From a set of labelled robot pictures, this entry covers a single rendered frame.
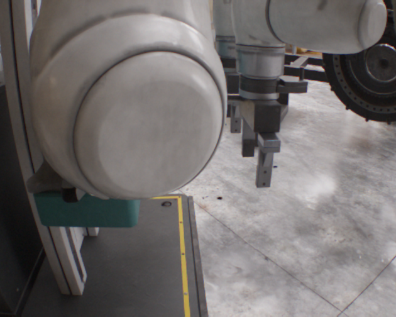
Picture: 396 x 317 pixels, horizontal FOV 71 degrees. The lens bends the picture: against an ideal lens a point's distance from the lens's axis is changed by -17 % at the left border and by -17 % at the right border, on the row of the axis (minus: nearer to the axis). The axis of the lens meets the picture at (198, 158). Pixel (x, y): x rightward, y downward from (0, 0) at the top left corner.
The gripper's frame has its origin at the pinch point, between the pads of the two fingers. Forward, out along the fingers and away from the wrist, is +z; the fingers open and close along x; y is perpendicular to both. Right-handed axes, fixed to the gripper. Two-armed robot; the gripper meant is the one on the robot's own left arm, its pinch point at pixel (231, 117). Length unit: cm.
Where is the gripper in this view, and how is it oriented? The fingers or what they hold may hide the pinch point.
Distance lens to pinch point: 91.0
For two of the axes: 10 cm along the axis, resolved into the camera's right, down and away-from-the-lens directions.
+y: 10.0, -0.4, 0.7
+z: 0.0, 9.1, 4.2
